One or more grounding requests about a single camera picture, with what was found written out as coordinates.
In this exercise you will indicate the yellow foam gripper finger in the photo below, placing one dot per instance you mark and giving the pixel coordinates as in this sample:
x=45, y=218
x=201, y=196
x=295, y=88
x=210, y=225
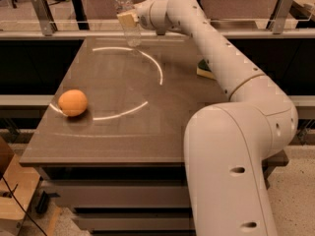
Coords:
x=128, y=19

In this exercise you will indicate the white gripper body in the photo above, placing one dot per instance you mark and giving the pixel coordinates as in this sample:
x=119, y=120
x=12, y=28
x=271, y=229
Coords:
x=143, y=15

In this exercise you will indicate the clear plastic water bottle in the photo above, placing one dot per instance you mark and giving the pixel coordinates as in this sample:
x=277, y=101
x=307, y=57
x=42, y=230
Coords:
x=132, y=35

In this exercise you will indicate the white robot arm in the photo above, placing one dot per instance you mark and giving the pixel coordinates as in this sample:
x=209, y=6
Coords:
x=226, y=143

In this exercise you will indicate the green and yellow sponge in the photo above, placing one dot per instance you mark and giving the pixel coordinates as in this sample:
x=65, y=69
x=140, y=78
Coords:
x=204, y=70

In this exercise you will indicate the orange fruit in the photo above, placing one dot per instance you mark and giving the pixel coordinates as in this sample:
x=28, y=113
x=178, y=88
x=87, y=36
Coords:
x=73, y=102

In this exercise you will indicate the grey table with drawers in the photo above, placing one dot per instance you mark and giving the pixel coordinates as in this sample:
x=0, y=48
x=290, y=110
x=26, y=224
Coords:
x=120, y=165

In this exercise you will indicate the metal railing with posts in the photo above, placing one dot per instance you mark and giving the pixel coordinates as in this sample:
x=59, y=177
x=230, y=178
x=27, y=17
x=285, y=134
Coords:
x=234, y=19

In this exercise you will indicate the wooden box at left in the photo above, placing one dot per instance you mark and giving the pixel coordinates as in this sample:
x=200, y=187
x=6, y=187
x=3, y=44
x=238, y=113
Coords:
x=17, y=186

